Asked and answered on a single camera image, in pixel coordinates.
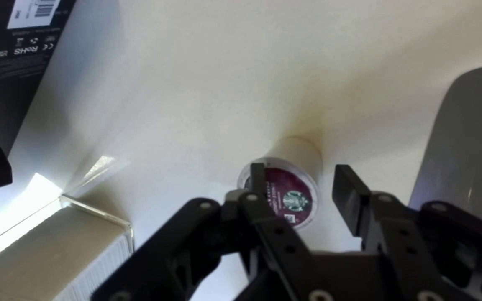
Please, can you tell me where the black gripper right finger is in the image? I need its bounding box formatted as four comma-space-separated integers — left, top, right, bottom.
332, 163, 372, 237

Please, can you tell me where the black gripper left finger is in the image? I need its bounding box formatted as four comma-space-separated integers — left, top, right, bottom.
250, 161, 267, 197

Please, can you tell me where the maroon lid coffee pod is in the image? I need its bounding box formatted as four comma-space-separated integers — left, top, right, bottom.
238, 136, 324, 228

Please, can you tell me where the stainless steel sink basin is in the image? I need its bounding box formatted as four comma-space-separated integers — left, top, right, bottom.
411, 66, 482, 218

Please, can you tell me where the clear plastic container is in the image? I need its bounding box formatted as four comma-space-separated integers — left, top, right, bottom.
0, 198, 135, 301

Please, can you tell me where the black cardboard box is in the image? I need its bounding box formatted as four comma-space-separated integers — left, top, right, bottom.
0, 0, 78, 153

